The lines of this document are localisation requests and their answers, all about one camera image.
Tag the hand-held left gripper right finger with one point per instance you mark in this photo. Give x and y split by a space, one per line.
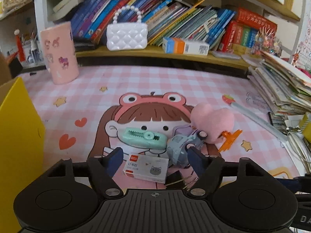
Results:
196 162

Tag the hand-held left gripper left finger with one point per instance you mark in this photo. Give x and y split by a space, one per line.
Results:
113 161

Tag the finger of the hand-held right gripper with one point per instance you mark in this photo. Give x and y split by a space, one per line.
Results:
296 184

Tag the grey-blue toy car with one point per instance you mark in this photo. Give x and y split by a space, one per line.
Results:
178 148

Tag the mint crocodile stapler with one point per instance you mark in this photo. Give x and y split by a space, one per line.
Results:
136 138

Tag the white staple box red stripe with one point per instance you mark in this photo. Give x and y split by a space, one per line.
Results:
145 168

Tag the small pink plush toy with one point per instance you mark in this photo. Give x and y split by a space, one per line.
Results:
211 121

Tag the yellow cardboard box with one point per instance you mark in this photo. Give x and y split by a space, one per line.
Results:
21 150

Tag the black binder clip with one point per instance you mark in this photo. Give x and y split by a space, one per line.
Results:
173 178

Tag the orange plastic clip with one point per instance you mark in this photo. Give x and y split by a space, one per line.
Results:
228 139

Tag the pink checked printed tablecloth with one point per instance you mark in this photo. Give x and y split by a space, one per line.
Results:
145 82

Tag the stack of worn paper booklets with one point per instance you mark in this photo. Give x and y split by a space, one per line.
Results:
279 85

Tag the flat grey case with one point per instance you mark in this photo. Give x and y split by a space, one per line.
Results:
224 55

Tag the wooden bookshelf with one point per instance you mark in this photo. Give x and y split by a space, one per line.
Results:
155 53

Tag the orange and white carton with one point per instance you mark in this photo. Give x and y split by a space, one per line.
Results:
184 46

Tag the pink cylindrical pen holder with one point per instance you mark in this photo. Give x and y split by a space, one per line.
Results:
59 53

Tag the white pencil cup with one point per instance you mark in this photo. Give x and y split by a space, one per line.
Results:
31 51

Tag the colourful glitter paper ornament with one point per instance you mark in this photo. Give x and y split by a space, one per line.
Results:
267 41

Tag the row of colourful leaning books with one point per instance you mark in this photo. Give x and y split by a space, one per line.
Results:
170 14

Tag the white shelf post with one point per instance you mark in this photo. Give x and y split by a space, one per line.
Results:
41 4

